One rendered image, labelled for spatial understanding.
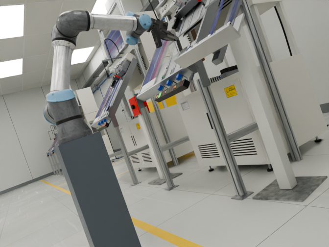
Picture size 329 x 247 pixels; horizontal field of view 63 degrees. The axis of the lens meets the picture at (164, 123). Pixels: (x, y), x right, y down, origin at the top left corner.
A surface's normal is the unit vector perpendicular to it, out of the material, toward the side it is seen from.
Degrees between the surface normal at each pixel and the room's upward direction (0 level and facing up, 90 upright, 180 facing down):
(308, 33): 90
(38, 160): 90
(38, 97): 90
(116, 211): 90
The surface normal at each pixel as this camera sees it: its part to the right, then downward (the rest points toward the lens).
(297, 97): 0.47, -0.15
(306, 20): -0.82, 0.29
